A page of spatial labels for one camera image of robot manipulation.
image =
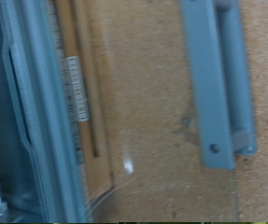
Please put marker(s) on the wooden slatted base block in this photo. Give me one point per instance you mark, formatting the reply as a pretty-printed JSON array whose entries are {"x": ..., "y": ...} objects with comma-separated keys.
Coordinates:
[{"x": 69, "y": 31}]

